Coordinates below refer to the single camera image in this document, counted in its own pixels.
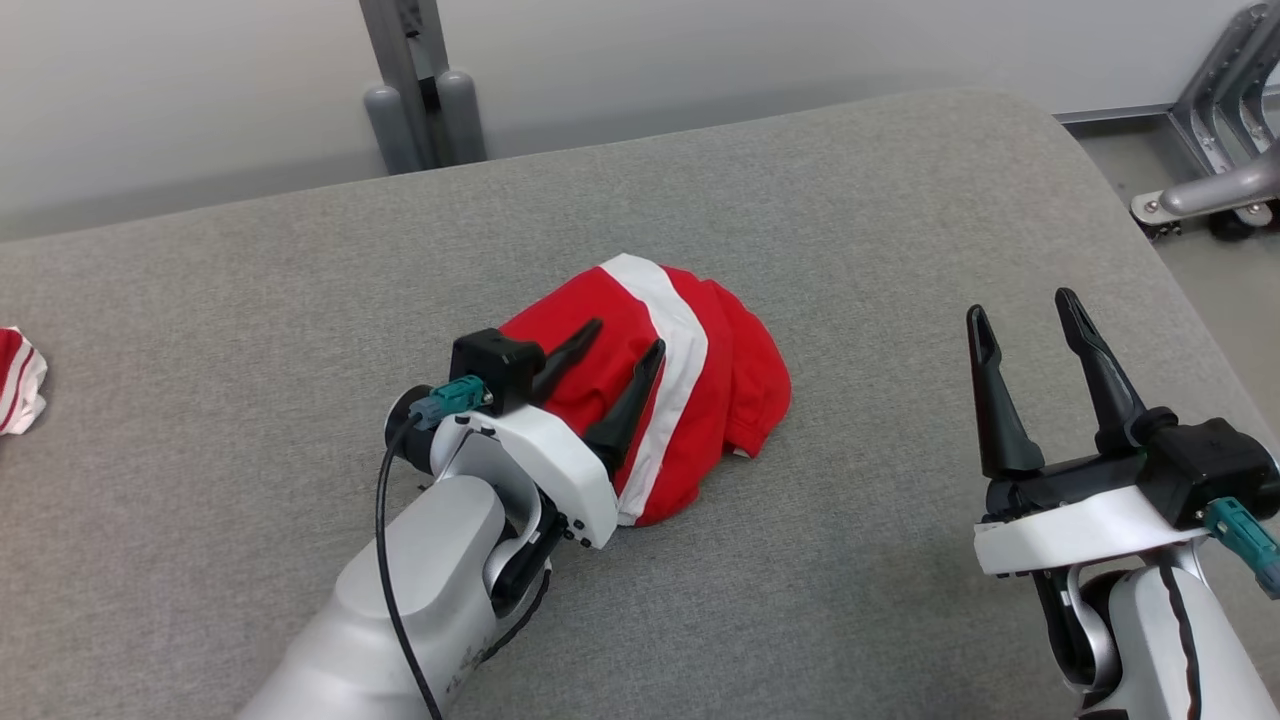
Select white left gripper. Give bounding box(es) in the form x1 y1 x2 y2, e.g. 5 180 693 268
430 318 667 551

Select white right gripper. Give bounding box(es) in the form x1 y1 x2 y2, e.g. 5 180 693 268
966 288 1216 576

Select red shorts with white stripe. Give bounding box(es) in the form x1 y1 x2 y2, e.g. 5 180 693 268
495 253 793 528

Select red white jersey shirt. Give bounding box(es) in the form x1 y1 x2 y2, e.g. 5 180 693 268
0 327 48 436

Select teal left cable connector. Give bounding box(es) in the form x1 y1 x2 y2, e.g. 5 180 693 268
410 375 489 431

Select teal cable connector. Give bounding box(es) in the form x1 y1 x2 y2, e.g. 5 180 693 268
410 375 489 431
1203 497 1280 599

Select teal right cable connector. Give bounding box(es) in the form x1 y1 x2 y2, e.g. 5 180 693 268
1203 497 1280 599

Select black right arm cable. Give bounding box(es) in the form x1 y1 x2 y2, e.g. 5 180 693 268
1158 562 1203 720

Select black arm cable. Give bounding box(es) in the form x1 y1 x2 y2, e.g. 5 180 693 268
1158 562 1203 720
375 415 446 720

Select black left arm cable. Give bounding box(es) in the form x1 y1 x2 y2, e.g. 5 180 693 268
375 415 446 720

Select grey metal frame with casters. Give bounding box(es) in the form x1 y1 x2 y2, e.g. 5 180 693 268
1055 0 1280 243

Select grey metal post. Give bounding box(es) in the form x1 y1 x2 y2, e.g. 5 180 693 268
358 0 488 176

